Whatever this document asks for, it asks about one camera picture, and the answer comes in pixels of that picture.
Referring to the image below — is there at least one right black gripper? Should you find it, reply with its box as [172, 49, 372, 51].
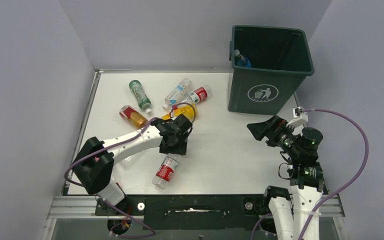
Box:
[247, 114, 301, 157]

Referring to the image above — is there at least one yellow label bottle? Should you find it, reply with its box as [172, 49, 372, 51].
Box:
[161, 103, 198, 123]

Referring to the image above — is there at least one blue label water bottle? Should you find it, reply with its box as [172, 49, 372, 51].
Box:
[233, 49, 253, 68]

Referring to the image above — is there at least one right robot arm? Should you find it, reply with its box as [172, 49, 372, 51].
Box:
[246, 115, 324, 240]

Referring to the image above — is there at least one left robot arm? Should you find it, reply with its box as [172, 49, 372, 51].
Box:
[68, 114, 193, 206]

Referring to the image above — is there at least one dark green trash bin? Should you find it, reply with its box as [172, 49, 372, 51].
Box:
[227, 25, 315, 115]

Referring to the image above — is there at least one white blue label bottle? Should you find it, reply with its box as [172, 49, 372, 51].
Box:
[162, 78, 192, 111]

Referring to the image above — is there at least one red label water bottle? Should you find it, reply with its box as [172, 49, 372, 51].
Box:
[174, 85, 212, 108]

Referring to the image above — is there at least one red gold label bottle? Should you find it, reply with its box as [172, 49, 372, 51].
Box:
[119, 105, 149, 129]

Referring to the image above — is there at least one green label tea bottle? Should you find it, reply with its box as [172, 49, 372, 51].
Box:
[128, 79, 153, 115]

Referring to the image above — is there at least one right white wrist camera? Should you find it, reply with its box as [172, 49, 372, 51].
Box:
[286, 106, 309, 129]

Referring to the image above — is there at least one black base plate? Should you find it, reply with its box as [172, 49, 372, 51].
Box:
[94, 193, 299, 231]

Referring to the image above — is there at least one aluminium front rail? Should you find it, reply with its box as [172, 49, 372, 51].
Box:
[47, 195, 345, 219]

